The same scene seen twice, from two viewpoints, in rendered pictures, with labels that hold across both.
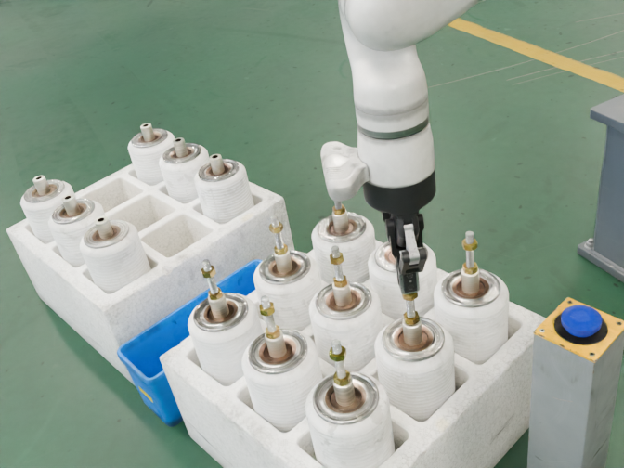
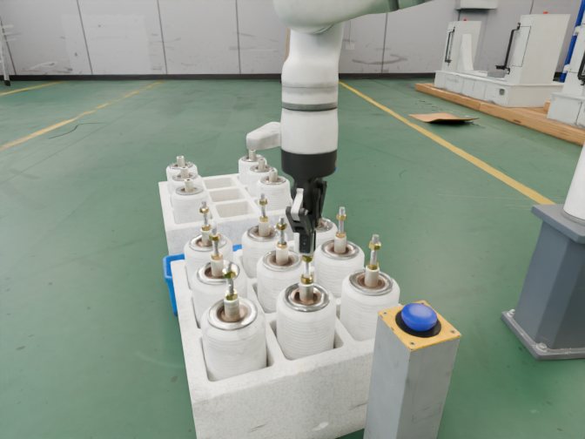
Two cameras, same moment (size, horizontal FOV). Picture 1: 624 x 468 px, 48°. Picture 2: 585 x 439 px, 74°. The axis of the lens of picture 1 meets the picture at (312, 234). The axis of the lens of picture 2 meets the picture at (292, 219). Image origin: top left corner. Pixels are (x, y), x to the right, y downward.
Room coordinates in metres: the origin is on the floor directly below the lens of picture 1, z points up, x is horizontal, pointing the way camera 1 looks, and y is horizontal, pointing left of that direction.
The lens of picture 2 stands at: (0.12, -0.23, 0.62)
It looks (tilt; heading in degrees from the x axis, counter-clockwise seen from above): 25 degrees down; 18
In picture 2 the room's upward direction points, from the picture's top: straight up
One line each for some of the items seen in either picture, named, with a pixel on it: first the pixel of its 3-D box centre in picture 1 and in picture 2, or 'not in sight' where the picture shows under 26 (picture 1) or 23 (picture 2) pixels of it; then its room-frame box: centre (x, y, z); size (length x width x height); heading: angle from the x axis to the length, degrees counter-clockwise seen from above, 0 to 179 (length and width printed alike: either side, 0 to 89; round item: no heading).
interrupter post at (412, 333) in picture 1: (412, 331); (306, 290); (0.61, -0.10, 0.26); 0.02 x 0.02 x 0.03
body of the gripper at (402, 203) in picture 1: (400, 201); (308, 175); (0.61, -0.10, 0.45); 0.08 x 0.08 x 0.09
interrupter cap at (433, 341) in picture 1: (412, 339); (305, 297); (0.61, -0.10, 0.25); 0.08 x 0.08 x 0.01
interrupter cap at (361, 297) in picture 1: (343, 300); (282, 260); (0.70, -0.03, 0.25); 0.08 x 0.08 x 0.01
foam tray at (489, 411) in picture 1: (357, 383); (283, 329); (0.70, -0.03, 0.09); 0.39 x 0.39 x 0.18; 38
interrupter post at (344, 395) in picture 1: (344, 390); (231, 306); (0.53, 0.00, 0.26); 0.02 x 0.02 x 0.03
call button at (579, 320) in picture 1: (580, 323); (418, 319); (0.51, -0.26, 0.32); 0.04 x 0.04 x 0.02
